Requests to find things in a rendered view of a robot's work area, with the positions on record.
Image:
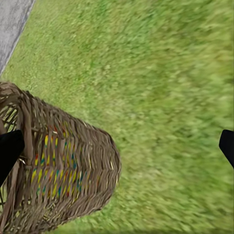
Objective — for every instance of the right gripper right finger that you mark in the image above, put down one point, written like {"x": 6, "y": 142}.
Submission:
{"x": 226, "y": 144}

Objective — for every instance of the wicker basket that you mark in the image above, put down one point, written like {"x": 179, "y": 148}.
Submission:
{"x": 81, "y": 160}

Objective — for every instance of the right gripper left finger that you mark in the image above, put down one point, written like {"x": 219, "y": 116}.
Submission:
{"x": 11, "y": 146}

